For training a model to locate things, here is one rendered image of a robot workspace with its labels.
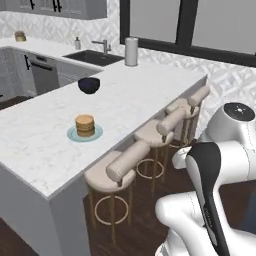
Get beige bar stool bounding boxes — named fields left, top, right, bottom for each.
left=164, top=85, right=211, bottom=149
left=83, top=139, right=152, bottom=246
left=134, top=105, right=188, bottom=197

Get light blue plate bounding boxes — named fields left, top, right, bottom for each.
left=66, top=123, right=104, bottom=144

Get dark blue bowl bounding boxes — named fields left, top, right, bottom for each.
left=77, top=76, right=101, bottom=95

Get white paper towel roll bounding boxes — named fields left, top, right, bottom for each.
left=124, top=36, right=139, bottom=67

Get dark kitchen sink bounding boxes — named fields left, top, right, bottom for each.
left=62, top=49, right=125, bottom=68

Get silver tap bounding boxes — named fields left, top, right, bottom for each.
left=91, top=38, right=112, bottom=56

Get grey dishwasher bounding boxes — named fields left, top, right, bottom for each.
left=23, top=53, right=60, bottom=97

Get black framed window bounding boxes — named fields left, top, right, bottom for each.
left=119, top=0, right=256, bottom=68

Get grey base cupboards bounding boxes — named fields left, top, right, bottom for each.
left=0, top=47, right=101, bottom=101

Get small brown potted plant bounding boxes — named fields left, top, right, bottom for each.
left=14, top=30, right=27, bottom=43

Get grey wall cupboards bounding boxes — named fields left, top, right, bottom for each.
left=0, top=0, right=108, bottom=21

